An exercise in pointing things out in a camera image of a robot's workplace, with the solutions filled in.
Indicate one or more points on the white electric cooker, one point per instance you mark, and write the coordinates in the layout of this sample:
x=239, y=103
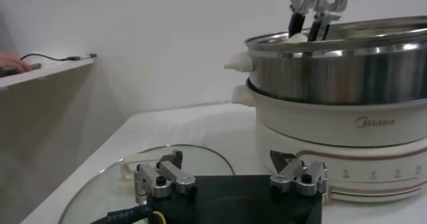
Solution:
x=333, y=128

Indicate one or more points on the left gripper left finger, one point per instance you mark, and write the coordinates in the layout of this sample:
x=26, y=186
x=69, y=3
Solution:
x=173, y=175

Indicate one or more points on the person's bare hand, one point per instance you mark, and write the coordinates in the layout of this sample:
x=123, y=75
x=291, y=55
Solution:
x=11, y=63

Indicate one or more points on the stainless steel steamer basket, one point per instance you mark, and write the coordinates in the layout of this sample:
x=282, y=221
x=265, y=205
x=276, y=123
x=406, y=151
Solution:
x=333, y=72

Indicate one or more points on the round glass pot lid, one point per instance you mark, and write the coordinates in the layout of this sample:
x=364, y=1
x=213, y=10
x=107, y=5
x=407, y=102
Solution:
x=200, y=162

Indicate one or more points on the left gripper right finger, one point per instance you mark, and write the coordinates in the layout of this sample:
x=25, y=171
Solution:
x=290, y=172

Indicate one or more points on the white side table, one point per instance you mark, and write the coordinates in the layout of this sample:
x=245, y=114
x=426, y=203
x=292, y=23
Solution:
x=50, y=72

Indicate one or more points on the white steamed baozi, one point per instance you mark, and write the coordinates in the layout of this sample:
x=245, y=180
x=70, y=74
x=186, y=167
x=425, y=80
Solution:
x=297, y=38

